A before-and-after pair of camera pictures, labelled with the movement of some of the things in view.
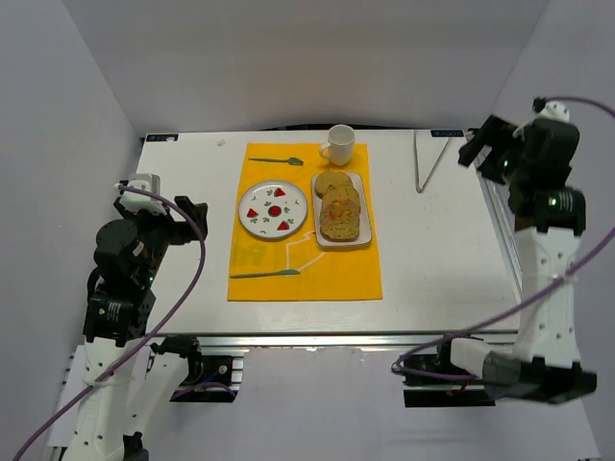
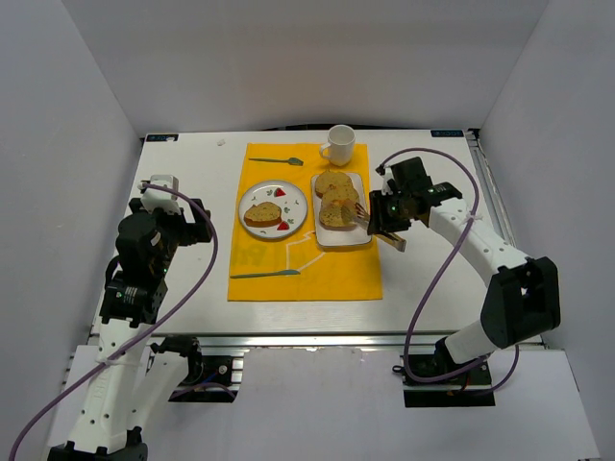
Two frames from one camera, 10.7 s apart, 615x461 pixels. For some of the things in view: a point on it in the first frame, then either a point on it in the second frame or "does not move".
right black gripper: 483,145 → 384,214
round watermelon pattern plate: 273,208 does not move
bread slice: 340,210 does not move
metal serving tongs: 419,188 → 363,218
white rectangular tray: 364,236 does not move
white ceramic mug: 339,149 does not move
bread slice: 339,222 → 262,214
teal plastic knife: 273,274 does not move
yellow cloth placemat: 296,267 does not move
